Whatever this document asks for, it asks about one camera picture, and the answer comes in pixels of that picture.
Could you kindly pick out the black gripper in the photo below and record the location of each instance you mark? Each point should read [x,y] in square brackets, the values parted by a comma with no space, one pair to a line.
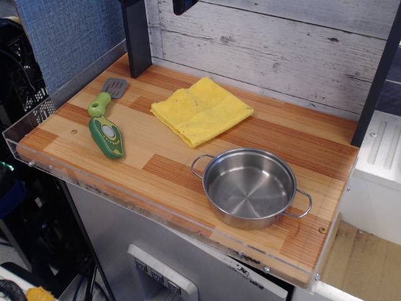
[181,6]

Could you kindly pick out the green handled grey spatula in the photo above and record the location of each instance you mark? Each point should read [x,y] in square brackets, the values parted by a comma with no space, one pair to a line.
[112,89]

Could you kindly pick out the yellow folded cloth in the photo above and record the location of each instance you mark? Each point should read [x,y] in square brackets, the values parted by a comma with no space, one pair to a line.
[201,112]

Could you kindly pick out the green toy pepper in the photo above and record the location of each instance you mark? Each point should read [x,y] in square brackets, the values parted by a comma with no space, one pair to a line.
[107,137]

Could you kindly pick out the black plastic crate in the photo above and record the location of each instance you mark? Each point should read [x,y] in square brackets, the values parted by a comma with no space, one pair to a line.
[22,83]

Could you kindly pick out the stainless steel pot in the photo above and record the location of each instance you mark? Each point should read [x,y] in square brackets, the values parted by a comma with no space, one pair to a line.
[249,188]

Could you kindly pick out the silver toy dispenser panel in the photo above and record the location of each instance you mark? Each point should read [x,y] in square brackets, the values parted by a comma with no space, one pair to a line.
[157,280]

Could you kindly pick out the clear acrylic table guard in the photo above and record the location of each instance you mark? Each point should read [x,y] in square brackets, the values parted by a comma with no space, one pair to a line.
[151,197]

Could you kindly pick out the black left vertical post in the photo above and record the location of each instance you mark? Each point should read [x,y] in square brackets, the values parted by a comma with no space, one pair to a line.
[137,38]

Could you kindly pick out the black vertical post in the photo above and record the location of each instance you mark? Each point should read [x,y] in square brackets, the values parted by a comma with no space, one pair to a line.
[137,38]
[379,79]

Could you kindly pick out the black right vertical post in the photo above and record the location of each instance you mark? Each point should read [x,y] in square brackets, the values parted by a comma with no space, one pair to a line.
[379,79]

